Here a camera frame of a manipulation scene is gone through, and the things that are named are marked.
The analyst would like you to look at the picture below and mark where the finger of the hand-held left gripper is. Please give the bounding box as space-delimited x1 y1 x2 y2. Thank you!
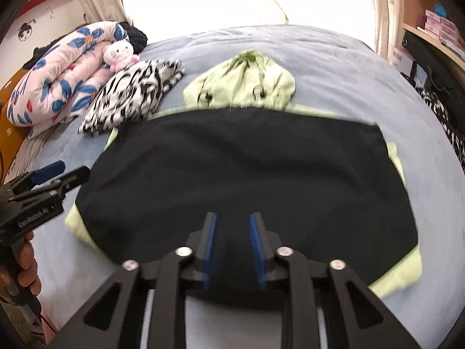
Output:
11 161 66 193
22 166 91 204

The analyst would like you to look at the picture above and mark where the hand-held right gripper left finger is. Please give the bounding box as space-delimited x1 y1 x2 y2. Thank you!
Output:
47 212 220 349

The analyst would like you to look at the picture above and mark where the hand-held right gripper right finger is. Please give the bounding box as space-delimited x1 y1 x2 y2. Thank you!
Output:
248 212 418 349

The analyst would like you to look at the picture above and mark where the green and black hoodie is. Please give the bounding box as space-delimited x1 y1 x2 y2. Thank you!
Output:
65 50 423 300

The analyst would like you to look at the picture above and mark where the person's left hand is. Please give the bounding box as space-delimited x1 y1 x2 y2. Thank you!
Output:
0 231 43 300

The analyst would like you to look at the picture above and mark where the orange headboard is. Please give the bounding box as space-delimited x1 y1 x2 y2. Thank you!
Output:
0 69 35 186

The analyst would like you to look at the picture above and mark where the floral rolled quilt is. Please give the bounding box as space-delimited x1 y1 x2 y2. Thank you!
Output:
7 21 133 138

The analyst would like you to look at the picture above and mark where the black and white printed garment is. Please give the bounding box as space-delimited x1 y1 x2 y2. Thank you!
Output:
78 59 186 138

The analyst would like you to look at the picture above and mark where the dark cloth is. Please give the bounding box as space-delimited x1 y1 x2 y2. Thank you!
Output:
34 40 60 58

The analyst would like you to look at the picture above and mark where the white cat plush toy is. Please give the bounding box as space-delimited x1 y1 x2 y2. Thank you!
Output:
103 41 140 72

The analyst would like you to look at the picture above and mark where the black knit garment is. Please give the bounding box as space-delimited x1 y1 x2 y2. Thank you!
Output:
119 22 148 53

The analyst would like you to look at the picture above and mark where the blue bed sheet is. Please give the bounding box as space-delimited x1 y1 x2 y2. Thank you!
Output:
0 25 465 349

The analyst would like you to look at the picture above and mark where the black and white patterned cloth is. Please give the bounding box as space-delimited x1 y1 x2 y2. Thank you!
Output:
419 89 465 170

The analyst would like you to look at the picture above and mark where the white and blue bag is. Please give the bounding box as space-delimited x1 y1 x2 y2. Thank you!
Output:
390 45 427 84

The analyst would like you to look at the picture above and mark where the black bag under desk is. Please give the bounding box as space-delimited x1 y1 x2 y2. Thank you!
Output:
401 31 465 117

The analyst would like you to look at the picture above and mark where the pink floral curtain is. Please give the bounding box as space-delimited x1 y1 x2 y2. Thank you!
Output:
267 0 404 66

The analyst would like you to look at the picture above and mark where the stack of pink boxes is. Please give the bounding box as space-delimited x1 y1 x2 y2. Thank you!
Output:
416 9 463 46

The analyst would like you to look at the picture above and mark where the wooden bookshelf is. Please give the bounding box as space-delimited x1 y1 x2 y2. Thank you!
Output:
400 0 465 70

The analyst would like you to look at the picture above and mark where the black cable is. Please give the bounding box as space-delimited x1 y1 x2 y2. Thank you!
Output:
34 309 59 335

